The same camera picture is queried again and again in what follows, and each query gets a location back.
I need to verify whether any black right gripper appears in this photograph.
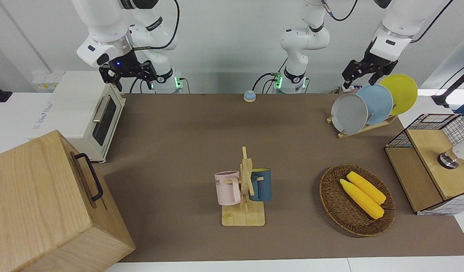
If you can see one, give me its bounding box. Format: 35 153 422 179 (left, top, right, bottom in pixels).
99 50 158 92

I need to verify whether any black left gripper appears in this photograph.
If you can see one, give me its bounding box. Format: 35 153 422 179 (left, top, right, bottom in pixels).
342 50 399 90

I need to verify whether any gray plate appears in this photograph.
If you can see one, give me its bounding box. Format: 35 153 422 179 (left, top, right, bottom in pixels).
331 93 369 134

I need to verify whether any light blue plate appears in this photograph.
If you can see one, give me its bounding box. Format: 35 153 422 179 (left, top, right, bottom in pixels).
356 84 394 125

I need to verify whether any yellow plate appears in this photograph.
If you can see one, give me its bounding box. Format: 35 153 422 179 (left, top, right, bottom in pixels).
379 74 418 116

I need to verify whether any wooden plate rack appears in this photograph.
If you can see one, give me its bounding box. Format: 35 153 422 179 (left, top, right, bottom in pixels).
326 113 398 139

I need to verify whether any white toaster oven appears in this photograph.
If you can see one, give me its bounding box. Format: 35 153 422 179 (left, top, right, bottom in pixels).
28 71 126 164

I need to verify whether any brown table mat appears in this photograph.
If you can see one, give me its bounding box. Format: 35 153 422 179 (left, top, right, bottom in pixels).
92 93 464 263

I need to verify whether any white power strip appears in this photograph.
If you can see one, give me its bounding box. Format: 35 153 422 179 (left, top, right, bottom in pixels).
32 72 65 92

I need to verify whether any yellow corn cob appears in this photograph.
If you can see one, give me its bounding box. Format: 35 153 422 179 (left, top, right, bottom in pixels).
346 171 387 206
339 179 385 220

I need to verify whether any white light bulb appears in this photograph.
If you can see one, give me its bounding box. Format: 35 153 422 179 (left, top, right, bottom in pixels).
438 134 464 170

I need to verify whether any brown wicker basket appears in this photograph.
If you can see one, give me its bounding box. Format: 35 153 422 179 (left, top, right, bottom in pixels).
319 164 396 238

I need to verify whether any pink mug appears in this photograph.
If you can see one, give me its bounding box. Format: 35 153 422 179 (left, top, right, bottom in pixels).
214 171 242 206

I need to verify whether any dark blue mug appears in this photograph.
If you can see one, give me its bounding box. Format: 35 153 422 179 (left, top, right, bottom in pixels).
249 168 273 202

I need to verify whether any wooden box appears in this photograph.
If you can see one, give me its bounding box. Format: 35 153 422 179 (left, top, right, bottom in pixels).
0 130 136 272

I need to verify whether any wooden mug tree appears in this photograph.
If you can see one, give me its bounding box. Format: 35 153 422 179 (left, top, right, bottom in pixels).
221 147 266 227

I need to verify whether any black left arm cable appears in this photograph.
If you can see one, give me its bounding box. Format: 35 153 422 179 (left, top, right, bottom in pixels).
321 0 359 22

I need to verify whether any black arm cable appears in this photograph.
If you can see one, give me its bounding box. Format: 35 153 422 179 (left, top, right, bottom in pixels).
321 0 359 22
132 0 180 51

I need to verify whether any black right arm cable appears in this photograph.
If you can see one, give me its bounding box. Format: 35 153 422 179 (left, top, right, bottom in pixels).
132 0 180 51

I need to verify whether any black left base cable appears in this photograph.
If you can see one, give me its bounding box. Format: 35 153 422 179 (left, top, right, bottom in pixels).
253 57 290 94

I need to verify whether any black box handle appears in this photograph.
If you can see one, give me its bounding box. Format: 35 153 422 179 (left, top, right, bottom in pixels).
74 153 104 202

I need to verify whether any wire and wood shelf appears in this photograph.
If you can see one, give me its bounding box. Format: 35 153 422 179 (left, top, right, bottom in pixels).
384 113 464 216

